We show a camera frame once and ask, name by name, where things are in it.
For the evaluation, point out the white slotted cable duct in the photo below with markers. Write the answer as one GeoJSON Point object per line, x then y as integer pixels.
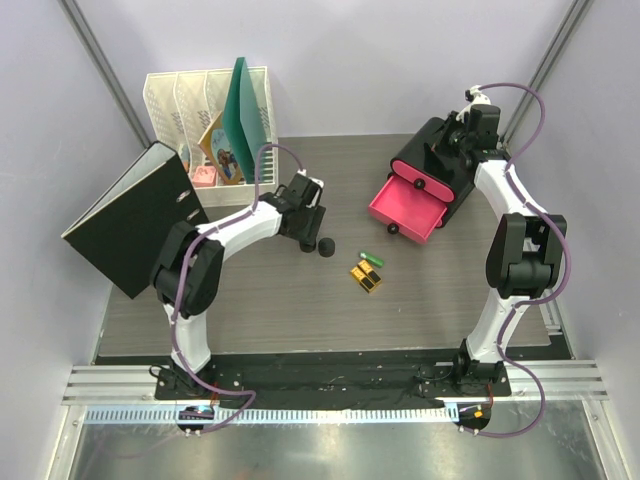
{"type": "Point", "coordinates": [187, 415]}

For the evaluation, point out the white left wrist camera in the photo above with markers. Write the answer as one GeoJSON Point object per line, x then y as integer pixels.
{"type": "Point", "coordinates": [311, 189]}

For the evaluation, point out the green lip balm tube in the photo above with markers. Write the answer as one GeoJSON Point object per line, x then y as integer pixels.
{"type": "Point", "coordinates": [372, 259]}

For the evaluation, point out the green plastic folder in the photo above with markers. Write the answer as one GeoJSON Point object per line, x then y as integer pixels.
{"type": "Point", "coordinates": [242, 120]}

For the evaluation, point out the gold lipstick case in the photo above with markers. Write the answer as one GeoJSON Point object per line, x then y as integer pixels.
{"type": "Point", "coordinates": [376, 279]}
{"type": "Point", "coordinates": [361, 272]}

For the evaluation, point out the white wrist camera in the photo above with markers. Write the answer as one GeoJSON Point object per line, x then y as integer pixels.
{"type": "Point", "coordinates": [475, 96]}
{"type": "Point", "coordinates": [311, 189]}

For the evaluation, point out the colourful picture booklet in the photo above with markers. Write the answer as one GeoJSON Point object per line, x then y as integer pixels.
{"type": "Point", "coordinates": [218, 152]}

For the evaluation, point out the black drawer organizer box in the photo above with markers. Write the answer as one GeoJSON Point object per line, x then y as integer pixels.
{"type": "Point", "coordinates": [427, 158]}

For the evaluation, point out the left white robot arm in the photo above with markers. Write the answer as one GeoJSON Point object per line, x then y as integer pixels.
{"type": "Point", "coordinates": [187, 274]}

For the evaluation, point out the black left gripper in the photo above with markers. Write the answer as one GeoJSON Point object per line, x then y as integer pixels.
{"type": "Point", "coordinates": [308, 235]}

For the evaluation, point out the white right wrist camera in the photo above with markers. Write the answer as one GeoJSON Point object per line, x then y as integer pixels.
{"type": "Point", "coordinates": [475, 96]}

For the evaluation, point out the pink top drawer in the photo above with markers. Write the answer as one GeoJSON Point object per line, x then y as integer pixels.
{"type": "Point", "coordinates": [433, 186]}

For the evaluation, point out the white magazine file rack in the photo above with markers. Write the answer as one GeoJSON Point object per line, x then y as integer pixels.
{"type": "Point", "coordinates": [185, 109]}

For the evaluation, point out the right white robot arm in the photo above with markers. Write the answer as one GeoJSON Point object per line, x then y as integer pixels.
{"type": "Point", "coordinates": [524, 260]}

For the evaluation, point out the gold lipstick case left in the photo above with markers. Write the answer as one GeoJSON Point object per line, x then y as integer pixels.
{"type": "Point", "coordinates": [361, 272]}

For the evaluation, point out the pink sticky note pad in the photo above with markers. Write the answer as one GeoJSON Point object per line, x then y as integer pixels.
{"type": "Point", "coordinates": [204, 177]}

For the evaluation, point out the black ring binder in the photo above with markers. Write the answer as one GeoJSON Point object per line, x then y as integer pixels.
{"type": "Point", "coordinates": [122, 233]}

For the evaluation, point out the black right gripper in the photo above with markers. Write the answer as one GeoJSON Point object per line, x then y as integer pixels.
{"type": "Point", "coordinates": [450, 125]}

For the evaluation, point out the aluminium rail frame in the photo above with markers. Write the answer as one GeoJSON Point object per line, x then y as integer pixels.
{"type": "Point", "coordinates": [555, 424]}

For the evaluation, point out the gold lipstick case right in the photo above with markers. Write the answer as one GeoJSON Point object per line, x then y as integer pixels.
{"type": "Point", "coordinates": [376, 279]}

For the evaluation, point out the pink drawer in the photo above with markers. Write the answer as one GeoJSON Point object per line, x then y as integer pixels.
{"type": "Point", "coordinates": [433, 186]}
{"type": "Point", "coordinates": [416, 212]}

